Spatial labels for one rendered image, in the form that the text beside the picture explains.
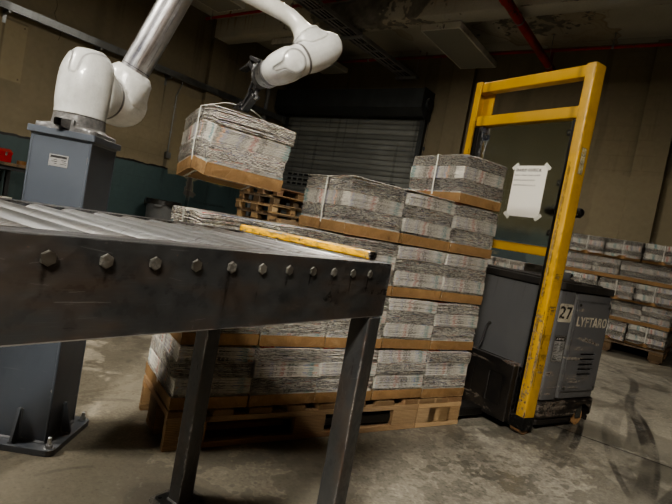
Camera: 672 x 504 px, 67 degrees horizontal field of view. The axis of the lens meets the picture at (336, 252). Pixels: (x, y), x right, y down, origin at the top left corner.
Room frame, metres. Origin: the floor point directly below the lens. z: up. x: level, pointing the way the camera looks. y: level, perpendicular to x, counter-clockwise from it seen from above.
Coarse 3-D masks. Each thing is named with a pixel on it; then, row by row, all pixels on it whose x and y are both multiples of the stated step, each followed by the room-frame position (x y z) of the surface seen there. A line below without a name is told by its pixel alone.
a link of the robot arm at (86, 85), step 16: (80, 48) 1.59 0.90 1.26; (64, 64) 1.57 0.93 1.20; (80, 64) 1.57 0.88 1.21; (96, 64) 1.59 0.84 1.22; (64, 80) 1.56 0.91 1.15; (80, 80) 1.56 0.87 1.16; (96, 80) 1.59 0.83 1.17; (112, 80) 1.65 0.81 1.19; (64, 96) 1.56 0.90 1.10; (80, 96) 1.56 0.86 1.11; (96, 96) 1.59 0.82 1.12; (112, 96) 1.66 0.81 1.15; (80, 112) 1.57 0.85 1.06; (96, 112) 1.60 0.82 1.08; (112, 112) 1.69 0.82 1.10
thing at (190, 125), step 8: (192, 112) 1.90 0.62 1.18; (192, 120) 1.88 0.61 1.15; (184, 128) 1.96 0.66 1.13; (192, 128) 1.86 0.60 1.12; (184, 136) 1.94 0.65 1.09; (192, 136) 1.85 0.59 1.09; (184, 144) 1.90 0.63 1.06; (184, 152) 1.88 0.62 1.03; (184, 176) 1.93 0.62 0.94; (192, 176) 1.91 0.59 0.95; (200, 176) 1.90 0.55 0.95; (224, 184) 1.99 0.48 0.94; (232, 184) 1.98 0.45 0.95; (240, 184) 1.97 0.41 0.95
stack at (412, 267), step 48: (336, 240) 1.97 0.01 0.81; (432, 288) 2.28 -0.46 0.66; (336, 336) 2.02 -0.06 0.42; (384, 336) 2.15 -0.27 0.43; (144, 384) 1.96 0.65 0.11; (240, 384) 1.81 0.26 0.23; (288, 384) 1.91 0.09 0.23; (336, 384) 2.04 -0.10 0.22; (384, 384) 2.18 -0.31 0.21; (288, 432) 1.95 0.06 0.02
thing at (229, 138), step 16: (208, 112) 1.75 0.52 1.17; (224, 112) 1.64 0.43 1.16; (240, 112) 1.67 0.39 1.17; (208, 128) 1.70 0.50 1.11; (224, 128) 1.66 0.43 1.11; (240, 128) 1.68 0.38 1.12; (256, 128) 1.71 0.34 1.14; (272, 128) 1.74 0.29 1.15; (208, 144) 1.66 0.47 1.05; (224, 144) 1.68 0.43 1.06; (240, 144) 1.70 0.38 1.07; (256, 144) 1.74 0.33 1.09; (272, 144) 1.76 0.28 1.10; (288, 144) 1.79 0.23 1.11; (208, 160) 1.66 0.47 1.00; (224, 160) 1.69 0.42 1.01; (240, 160) 1.72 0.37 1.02; (256, 160) 1.75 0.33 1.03; (272, 160) 1.78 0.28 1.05; (208, 176) 1.69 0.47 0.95; (272, 176) 1.79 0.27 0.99
